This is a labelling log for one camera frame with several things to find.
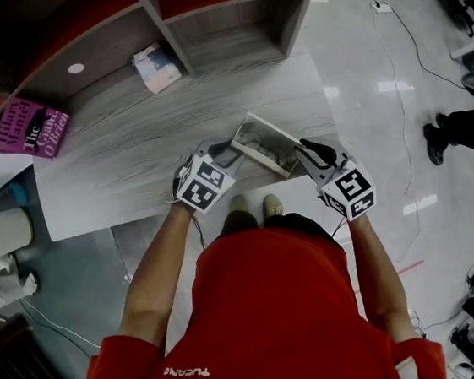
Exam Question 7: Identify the person's beige shoe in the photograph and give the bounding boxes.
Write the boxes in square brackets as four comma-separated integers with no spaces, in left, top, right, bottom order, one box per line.
[226,192,250,219]
[259,192,285,219]

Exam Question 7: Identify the person's right beige shoe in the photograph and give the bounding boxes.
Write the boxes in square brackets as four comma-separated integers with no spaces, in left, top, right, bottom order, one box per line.
[259,192,285,219]

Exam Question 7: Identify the grey wooden shelf unit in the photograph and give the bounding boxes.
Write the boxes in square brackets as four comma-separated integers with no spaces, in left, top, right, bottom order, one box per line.
[0,0,342,152]

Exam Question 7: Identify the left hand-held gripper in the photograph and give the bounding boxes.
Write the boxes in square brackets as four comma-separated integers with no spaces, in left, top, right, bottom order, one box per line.
[166,134,252,217]

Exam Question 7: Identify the black floor cable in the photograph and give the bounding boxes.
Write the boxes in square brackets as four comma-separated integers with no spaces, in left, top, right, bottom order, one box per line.
[369,0,467,100]

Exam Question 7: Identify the white floor cable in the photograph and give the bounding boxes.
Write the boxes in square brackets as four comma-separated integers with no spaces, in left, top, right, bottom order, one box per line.
[362,0,432,268]

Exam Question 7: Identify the person's dark trousers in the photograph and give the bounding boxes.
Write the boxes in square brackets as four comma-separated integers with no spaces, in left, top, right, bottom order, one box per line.
[219,199,334,253]

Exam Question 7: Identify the person's left beige shoe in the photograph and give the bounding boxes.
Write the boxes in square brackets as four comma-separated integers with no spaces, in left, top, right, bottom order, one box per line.
[226,192,250,219]

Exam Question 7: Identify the person's red shirt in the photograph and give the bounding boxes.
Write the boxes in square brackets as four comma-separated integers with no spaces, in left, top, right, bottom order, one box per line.
[59,208,449,379]

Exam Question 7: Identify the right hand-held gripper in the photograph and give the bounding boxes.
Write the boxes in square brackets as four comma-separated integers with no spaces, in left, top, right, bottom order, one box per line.
[292,130,380,228]

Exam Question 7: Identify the person's left forearm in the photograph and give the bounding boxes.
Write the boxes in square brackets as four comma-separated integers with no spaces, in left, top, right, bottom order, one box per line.
[103,201,209,352]

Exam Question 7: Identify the red floor tape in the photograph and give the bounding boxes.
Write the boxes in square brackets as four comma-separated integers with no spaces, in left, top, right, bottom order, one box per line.
[397,259,426,274]

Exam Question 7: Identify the thin white cable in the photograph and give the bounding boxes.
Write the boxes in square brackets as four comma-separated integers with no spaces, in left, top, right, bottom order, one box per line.
[16,288,104,359]

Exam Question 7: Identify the glasses with thin dark frame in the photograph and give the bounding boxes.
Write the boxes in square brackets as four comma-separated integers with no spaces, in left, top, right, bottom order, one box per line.
[239,126,299,171]

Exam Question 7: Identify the pink book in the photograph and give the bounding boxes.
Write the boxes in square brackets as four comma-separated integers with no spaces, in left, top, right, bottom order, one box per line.
[0,91,76,165]

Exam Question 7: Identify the pale paperback book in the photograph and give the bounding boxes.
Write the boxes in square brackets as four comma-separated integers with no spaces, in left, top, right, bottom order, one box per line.
[129,39,185,97]

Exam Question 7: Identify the person's right forearm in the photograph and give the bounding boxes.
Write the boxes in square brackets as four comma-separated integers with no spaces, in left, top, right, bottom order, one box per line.
[343,206,420,349]

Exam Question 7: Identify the white cylinder post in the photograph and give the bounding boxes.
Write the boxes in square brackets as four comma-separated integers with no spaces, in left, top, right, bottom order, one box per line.
[0,204,39,267]

